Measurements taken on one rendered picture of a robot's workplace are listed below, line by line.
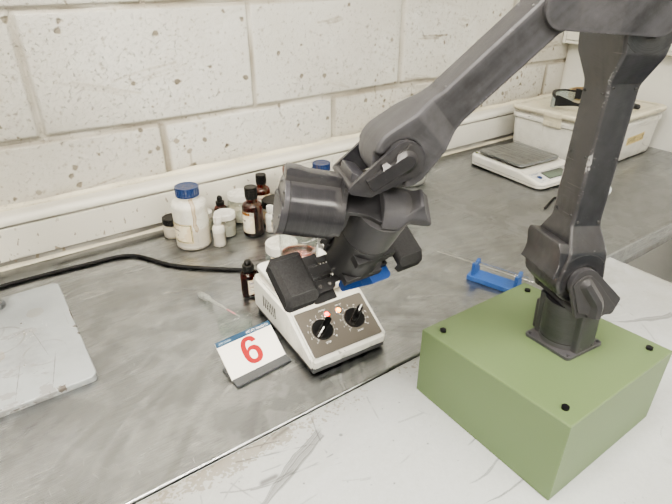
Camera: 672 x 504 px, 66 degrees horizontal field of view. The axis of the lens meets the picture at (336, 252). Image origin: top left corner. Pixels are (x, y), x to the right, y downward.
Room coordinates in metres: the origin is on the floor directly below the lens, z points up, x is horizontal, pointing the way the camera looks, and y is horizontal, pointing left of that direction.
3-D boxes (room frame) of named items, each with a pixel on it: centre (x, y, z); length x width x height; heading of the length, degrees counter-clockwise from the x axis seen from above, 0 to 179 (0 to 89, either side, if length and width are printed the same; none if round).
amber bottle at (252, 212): (1.00, 0.18, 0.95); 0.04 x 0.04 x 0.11
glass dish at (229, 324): (0.66, 0.16, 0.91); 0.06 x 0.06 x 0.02
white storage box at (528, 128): (1.59, -0.78, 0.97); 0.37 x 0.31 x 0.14; 126
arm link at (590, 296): (0.51, -0.28, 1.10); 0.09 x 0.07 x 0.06; 12
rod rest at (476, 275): (0.80, -0.29, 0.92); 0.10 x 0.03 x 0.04; 53
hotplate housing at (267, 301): (0.68, 0.04, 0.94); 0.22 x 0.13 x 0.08; 32
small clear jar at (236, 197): (1.08, 0.22, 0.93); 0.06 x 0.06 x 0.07
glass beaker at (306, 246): (0.71, 0.06, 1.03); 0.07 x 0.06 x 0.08; 127
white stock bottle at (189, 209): (0.96, 0.30, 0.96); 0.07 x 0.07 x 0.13
